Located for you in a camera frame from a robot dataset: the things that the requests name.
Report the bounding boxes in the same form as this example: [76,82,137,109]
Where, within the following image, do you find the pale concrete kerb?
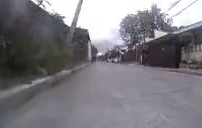
[0,62,92,107]

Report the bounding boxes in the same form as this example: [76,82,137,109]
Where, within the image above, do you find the dark building with metal roof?
[142,17,202,69]

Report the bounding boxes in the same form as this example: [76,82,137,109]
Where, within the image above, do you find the large dark tree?
[118,3,174,51]

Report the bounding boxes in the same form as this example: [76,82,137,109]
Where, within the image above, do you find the leaning utility pole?
[66,0,84,46]

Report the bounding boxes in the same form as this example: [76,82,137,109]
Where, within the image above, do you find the pale block fence wall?
[180,42,202,63]

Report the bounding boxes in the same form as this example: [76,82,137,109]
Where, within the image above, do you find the grey concrete road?
[0,60,202,128]

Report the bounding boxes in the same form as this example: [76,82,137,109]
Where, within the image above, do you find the raised concrete sidewalk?
[128,62,202,79]

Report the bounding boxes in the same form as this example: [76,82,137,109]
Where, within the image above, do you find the overhead wires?
[163,0,199,19]

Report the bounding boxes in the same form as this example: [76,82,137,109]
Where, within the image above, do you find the dark overgrown wall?
[0,0,90,88]

